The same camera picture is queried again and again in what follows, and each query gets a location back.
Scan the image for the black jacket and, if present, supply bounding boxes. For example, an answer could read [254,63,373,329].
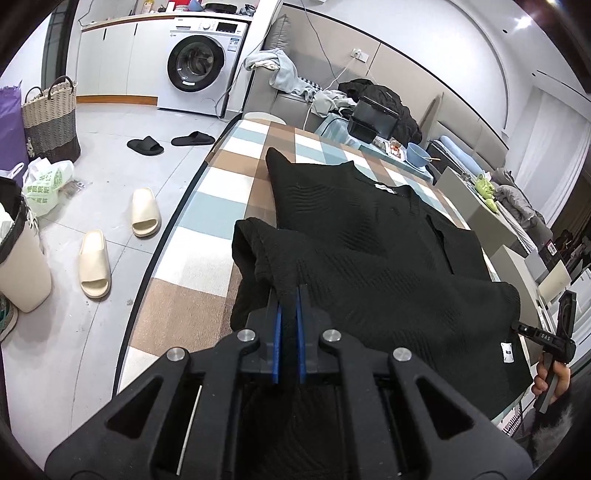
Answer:
[337,78,423,145]

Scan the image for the white washing machine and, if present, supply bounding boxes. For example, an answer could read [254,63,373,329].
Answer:
[157,17,250,117]

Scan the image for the white green plastic bag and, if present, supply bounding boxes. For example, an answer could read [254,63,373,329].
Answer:
[21,157,75,219]

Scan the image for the grey padded jacket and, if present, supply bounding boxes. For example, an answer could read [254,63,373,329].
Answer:
[491,167,549,237]

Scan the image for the woven laundry basket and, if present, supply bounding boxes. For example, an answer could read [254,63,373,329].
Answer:
[21,76,81,164]

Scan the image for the white curtain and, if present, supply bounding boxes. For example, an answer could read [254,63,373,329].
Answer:
[510,76,591,217]

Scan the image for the grey sofa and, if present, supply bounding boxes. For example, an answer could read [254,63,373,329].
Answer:
[240,14,365,134]

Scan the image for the white cabinet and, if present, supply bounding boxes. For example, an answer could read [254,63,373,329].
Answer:
[75,19,178,105]

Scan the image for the blue bowl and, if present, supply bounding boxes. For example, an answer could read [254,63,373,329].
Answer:
[405,142,435,168]

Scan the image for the purple bag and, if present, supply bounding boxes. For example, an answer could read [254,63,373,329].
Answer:
[0,83,31,175]

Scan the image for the black knitted sweater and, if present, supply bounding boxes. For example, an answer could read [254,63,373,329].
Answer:
[229,147,534,480]

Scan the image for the white trash bin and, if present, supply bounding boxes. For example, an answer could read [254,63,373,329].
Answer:
[0,178,52,313]

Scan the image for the white round stool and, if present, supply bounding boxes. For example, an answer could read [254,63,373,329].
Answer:
[241,112,289,126]

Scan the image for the person's right forearm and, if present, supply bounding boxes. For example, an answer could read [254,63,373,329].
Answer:
[526,383,591,468]

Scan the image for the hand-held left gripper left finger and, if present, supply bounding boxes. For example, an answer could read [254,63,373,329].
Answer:
[44,295,283,480]

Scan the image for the black slipper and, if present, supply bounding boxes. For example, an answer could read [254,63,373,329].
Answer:
[127,136,165,157]
[171,131,217,147]

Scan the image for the blue rolled mat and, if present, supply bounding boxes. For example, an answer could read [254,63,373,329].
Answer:
[434,135,482,175]

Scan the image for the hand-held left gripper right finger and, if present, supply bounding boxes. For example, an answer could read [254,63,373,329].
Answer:
[295,284,534,480]

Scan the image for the black open box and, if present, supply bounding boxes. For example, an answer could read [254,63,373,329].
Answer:
[347,95,400,144]

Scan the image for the food tray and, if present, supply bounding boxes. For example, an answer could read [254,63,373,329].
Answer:
[384,137,411,161]

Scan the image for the large grey box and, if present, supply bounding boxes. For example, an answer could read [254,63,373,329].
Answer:
[436,166,529,257]

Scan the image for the grey green sneaker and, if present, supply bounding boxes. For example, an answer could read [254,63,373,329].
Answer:
[0,295,19,343]

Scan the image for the light blue garment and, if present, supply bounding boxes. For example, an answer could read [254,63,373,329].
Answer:
[244,47,315,100]

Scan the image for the checked brown blue blanket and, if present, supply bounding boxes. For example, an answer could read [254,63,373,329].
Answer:
[113,117,532,423]

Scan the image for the small grey box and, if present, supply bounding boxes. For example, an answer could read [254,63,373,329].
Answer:
[489,244,548,324]

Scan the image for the person's right hand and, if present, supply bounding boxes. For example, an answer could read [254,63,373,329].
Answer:
[531,360,573,402]

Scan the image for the pale grey garment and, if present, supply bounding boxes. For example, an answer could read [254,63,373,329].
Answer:
[310,89,358,117]

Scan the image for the green plush toy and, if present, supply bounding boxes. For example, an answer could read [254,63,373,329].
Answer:
[475,173,500,214]

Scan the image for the light blue covered side table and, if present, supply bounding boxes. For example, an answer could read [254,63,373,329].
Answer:
[315,113,435,185]

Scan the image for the cream slipper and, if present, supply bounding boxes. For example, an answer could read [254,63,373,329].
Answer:
[78,229,112,299]
[131,187,161,238]

